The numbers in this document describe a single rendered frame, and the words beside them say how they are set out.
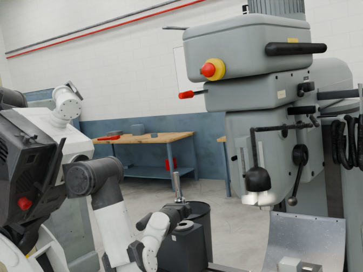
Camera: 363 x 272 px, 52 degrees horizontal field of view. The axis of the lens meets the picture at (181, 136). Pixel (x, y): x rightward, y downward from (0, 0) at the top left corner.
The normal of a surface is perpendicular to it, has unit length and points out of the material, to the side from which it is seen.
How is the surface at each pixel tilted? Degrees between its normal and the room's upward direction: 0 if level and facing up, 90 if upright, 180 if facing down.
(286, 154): 90
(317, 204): 90
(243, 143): 90
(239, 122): 90
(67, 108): 116
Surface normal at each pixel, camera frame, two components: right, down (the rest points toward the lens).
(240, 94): -0.59, 0.19
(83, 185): -0.44, 0.07
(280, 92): 0.79, -0.02
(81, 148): 0.84, -0.30
